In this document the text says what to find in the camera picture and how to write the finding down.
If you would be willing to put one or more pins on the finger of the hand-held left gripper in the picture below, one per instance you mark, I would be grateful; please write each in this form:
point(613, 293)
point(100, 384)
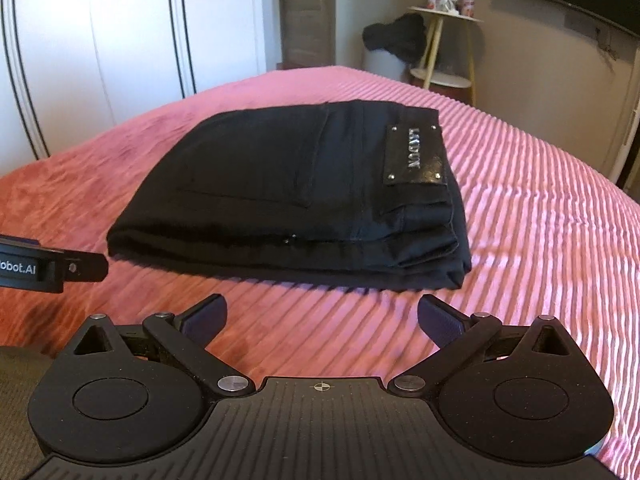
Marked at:
point(87, 266)

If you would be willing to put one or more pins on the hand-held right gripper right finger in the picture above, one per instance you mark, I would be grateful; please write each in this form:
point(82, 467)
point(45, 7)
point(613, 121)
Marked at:
point(440, 321)

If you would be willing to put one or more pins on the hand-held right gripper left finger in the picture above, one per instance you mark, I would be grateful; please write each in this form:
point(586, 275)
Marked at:
point(206, 317)

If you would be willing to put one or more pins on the black pants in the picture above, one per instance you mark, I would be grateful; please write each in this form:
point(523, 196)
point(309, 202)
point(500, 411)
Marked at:
point(280, 185)

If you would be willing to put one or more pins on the pink ribbed blanket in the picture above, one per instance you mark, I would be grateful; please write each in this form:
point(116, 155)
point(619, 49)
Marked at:
point(540, 240)

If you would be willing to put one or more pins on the olive cloth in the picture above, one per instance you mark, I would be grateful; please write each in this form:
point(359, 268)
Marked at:
point(22, 400)

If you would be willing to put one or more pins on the white wardrobe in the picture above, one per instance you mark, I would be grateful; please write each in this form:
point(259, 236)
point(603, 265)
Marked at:
point(115, 35)

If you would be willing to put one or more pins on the white round side table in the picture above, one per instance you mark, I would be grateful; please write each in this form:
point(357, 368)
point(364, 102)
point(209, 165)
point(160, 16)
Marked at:
point(445, 77)

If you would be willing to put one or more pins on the white bin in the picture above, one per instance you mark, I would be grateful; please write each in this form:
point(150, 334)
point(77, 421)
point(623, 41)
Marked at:
point(382, 66)

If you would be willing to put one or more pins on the dark cloth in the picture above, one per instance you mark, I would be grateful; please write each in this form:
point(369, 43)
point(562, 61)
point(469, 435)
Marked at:
point(395, 32)

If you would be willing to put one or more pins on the brown wooden door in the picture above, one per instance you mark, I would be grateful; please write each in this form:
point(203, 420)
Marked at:
point(305, 15)

